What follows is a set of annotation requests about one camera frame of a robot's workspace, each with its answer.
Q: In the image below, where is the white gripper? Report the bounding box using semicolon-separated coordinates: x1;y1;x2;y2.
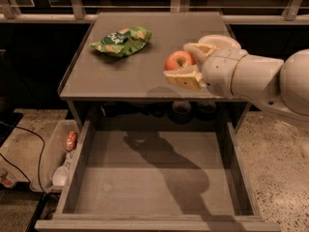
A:
163;43;248;99

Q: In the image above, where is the red apple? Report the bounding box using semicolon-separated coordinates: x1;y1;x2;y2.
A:
164;50;195;71

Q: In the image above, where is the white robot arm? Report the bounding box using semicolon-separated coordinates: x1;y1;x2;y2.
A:
163;43;309;128

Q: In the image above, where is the open grey top drawer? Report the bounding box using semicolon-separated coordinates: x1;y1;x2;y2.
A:
36;116;280;232

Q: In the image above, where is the white bowl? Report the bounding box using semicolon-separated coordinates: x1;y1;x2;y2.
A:
198;35;241;49

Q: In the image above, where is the dark round can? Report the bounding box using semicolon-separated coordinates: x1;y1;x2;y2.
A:
168;101;193;124
195;101;216;121

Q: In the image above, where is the green snack bag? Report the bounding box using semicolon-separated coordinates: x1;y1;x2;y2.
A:
90;26;152;58

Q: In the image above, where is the orange snack packet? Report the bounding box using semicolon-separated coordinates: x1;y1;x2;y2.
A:
66;131;78;152

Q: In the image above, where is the metal railing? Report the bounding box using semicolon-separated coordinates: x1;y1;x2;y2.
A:
0;0;309;25

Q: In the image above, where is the white spoon in bin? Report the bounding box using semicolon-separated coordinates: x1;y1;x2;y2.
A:
52;161;70;187

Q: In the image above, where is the small plastic cup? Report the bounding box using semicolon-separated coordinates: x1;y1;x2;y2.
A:
0;168;16;189

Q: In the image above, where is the black cable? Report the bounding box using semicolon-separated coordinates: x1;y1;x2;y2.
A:
0;121;49;196

